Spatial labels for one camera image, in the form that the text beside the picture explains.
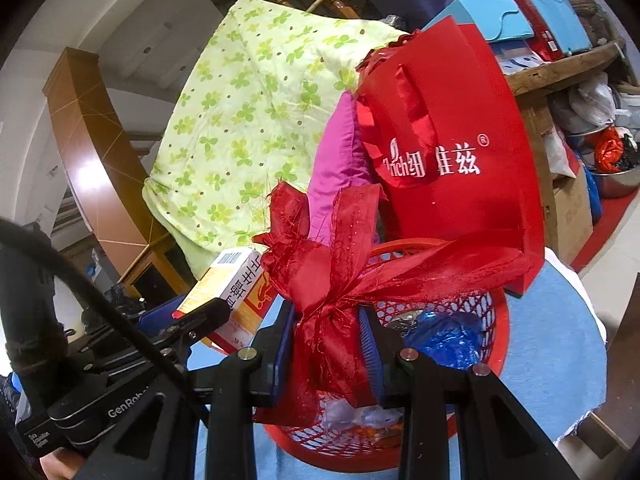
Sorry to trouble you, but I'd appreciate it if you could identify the brown wooden furniture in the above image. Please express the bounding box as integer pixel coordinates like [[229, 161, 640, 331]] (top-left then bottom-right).
[[552, 272, 640, 466]]

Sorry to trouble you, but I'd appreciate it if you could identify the person's left hand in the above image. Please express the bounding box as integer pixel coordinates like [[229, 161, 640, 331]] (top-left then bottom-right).
[[40, 452, 85, 480]]

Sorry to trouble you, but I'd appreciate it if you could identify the wooden cabinet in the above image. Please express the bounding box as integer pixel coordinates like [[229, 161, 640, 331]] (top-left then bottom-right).
[[117, 235, 196, 301]]

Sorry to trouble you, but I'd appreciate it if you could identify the cardboard box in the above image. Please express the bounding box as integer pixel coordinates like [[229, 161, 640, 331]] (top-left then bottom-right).
[[542, 165, 596, 251]]

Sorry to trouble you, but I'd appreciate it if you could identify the black plastic bag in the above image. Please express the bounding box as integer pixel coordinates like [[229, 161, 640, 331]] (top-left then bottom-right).
[[395, 310, 426, 331]]

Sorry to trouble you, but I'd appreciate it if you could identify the green clover quilt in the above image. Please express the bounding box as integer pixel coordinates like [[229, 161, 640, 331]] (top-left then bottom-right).
[[142, 0, 408, 281]]

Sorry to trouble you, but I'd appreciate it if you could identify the red floor mat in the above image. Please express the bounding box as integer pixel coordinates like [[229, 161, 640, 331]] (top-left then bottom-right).
[[570, 187, 640, 273]]

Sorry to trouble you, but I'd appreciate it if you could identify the red plastic mesh basket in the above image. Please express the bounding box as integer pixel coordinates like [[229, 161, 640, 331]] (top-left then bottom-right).
[[255, 237, 511, 473]]

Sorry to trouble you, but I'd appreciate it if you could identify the light blue flat box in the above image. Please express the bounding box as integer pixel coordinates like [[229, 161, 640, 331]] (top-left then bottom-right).
[[422, 0, 536, 43]]

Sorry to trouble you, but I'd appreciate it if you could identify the wooden shelf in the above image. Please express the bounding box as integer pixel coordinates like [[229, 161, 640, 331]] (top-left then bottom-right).
[[505, 42, 626, 96]]

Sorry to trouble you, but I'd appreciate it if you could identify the red tote bag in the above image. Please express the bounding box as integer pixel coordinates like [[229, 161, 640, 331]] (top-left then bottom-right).
[[355, 15, 546, 296]]

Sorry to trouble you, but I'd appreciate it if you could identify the blue plastic bag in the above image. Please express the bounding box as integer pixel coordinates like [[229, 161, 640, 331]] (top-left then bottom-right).
[[402, 310, 483, 368]]

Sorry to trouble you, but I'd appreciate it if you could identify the orange plastic bag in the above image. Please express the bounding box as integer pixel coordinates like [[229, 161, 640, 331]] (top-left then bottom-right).
[[595, 127, 626, 173]]

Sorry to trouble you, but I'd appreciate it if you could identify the black padded tube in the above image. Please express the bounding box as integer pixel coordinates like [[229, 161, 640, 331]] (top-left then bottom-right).
[[0, 245, 66, 376]]

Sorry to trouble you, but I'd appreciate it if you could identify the yellow and orange box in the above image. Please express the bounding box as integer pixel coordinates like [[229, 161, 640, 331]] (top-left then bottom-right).
[[172, 247, 276, 353]]

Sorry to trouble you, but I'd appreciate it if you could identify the pink pillow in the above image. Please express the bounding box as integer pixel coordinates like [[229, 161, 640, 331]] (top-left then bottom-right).
[[307, 92, 386, 241]]

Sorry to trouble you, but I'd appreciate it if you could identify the wooden column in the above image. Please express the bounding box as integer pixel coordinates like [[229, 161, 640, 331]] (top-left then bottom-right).
[[42, 47, 171, 281]]

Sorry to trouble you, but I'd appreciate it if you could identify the black cable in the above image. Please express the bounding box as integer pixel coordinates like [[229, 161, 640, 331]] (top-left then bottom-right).
[[0, 217, 211, 426]]

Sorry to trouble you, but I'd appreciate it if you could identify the red ribbon bag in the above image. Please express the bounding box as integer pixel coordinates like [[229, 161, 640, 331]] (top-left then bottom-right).
[[252, 180, 531, 423]]

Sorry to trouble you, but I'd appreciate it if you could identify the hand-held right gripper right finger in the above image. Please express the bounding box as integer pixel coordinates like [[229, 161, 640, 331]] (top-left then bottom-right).
[[357, 306, 581, 480]]

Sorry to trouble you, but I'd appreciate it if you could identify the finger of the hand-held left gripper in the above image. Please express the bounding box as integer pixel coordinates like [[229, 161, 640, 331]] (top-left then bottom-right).
[[82, 297, 232, 348], [136, 296, 187, 326]]

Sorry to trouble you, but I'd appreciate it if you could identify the light blue plastic case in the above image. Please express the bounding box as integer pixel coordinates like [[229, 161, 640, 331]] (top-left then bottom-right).
[[505, 0, 593, 56]]

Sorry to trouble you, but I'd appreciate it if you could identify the blue blanket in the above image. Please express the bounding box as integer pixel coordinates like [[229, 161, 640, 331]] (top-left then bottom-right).
[[190, 247, 608, 480]]

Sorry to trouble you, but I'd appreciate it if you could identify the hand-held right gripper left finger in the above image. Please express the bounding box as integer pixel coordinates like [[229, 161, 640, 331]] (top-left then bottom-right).
[[75, 300, 298, 480]]

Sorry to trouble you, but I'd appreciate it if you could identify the white plastic bag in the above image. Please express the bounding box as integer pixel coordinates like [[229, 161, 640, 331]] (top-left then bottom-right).
[[570, 72, 618, 128]]

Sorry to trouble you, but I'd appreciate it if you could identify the steel bowl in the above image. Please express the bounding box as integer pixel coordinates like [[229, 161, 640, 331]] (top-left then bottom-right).
[[592, 167, 640, 198]]

